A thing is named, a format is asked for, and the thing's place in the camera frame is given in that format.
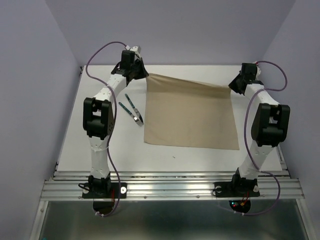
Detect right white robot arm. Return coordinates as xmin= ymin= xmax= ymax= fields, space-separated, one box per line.
xmin=228 ymin=60 xmax=291 ymax=195

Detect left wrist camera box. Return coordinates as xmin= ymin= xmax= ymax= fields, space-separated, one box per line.
xmin=129 ymin=45 xmax=141 ymax=55

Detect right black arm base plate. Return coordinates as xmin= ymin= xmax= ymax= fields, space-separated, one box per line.
xmin=212 ymin=181 xmax=260 ymax=198

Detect aluminium rail frame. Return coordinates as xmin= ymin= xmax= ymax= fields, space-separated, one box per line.
xmin=31 ymin=73 xmax=315 ymax=240

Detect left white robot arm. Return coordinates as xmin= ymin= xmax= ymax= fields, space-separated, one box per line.
xmin=83 ymin=45 xmax=149 ymax=180

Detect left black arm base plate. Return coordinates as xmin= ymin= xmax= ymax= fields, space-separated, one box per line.
xmin=78 ymin=182 xmax=128 ymax=199

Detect silver fork teal handle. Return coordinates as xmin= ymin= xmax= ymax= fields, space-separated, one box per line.
xmin=119 ymin=102 xmax=144 ymax=127

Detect beige cloth napkin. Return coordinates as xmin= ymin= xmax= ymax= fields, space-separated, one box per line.
xmin=144 ymin=73 xmax=240 ymax=150

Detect silver knife teal handle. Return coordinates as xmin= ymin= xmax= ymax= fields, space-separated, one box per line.
xmin=124 ymin=93 xmax=144 ymax=123

